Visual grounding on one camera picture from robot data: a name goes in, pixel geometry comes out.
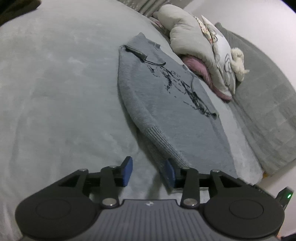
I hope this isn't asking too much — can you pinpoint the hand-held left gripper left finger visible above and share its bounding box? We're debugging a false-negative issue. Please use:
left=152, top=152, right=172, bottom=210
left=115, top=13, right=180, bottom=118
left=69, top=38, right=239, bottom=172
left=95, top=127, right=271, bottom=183
left=58, top=156, right=133, bottom=208

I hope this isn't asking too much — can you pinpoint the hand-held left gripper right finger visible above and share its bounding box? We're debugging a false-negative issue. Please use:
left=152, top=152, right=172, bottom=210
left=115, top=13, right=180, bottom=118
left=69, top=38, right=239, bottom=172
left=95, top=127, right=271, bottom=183
left=164, top=159, right=240, bottom=208

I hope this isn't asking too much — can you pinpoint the grey knitted sweater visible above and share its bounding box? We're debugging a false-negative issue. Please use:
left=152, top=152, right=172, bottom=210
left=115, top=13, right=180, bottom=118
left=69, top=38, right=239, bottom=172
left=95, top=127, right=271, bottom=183
left=117, top=32, right=238, bottom=194

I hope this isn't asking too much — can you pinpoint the grey quilted headboard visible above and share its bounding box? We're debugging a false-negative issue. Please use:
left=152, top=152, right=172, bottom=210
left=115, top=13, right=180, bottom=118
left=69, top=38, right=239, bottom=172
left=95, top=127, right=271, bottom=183
left=214, top=22, right=296, bottom=175

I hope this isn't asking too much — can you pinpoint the grey bed blanket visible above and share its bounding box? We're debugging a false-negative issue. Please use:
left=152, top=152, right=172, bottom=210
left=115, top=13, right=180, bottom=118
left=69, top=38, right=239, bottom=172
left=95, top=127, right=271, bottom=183
left=0, top=0, right=264, bottom=241

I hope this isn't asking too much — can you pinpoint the pink pillow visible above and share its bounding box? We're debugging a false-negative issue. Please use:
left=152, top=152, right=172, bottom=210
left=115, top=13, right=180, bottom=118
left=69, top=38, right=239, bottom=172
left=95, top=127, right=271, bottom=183
left=180, top=55, right=232, bottom=101

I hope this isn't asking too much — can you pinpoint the white plush toy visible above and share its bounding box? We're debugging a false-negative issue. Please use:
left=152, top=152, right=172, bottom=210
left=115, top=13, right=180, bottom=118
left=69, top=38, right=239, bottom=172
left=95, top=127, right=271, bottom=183
left=231, top=47, right=250, bottom=82

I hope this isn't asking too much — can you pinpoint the printed white pillow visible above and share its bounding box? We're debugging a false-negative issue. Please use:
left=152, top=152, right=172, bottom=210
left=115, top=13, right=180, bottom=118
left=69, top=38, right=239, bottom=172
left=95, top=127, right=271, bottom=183
left=201, top=15, right=237, bottom=95

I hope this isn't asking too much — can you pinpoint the light grey duvet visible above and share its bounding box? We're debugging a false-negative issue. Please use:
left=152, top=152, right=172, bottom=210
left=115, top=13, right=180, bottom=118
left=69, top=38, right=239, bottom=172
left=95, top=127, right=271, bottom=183
left=153, top=4, right=233, bottom=98

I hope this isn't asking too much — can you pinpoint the striped pink cloth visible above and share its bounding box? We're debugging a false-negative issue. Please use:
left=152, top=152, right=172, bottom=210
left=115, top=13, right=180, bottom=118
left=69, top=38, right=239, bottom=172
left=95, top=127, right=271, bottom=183
left=148, top=16, right=170, bottom=35

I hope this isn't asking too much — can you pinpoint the grey star-patterned curtain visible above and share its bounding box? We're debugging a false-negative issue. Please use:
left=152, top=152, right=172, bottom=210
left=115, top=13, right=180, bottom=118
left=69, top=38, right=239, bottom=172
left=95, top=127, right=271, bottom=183
left=116, top=0, right=197, bottom=18

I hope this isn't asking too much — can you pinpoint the dark brown garment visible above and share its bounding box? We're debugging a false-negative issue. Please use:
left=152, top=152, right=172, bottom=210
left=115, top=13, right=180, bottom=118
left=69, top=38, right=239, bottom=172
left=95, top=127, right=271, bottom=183
left=0, top=0, right=42, bottom=26

